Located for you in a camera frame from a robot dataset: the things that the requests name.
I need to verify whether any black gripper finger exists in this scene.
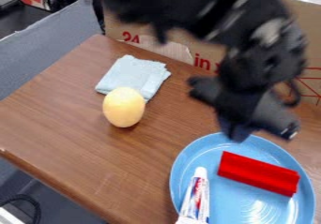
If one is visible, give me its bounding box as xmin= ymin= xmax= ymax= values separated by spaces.
xmin=218 ymin=116 xmax=259 ymax=142

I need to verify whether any light blue folded cloth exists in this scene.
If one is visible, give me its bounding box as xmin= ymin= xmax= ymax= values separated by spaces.
xmin=95 ymin=54 xmax=171 ymax=101

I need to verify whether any grey fabric partition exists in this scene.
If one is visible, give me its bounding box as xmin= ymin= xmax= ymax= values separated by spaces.
xmin=0 ymin=0 xmax=101 ymax=100

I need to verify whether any red plastic block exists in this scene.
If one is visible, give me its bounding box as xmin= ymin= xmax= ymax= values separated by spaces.
xmin=216 ymin=151 xmax=301 ymax=197

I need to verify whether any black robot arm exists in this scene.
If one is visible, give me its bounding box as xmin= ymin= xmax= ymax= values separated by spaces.
xmin=97 ymin=0 xmax=307 ymax=142

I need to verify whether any white toothpaste tube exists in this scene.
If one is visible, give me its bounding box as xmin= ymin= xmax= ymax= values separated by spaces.
xmin=175 ymin=167 xmax=210 ymax=224

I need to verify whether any cardboard box with red print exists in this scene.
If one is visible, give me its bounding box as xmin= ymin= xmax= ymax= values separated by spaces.
xmin=104 ymin=0 xmax=321 ymax=108

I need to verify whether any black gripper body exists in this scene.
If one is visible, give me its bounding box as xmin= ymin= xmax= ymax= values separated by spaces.
xmin=187 ymin=75 xmax=301 ymax=140

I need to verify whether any yellow lemon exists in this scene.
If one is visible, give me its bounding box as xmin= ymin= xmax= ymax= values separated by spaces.
xmin=103 ymin=87 xmax=146 ymax=127

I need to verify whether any blue plate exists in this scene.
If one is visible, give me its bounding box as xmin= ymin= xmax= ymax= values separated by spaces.
xmin=170 ymin=133 xmax=315 ymax=224

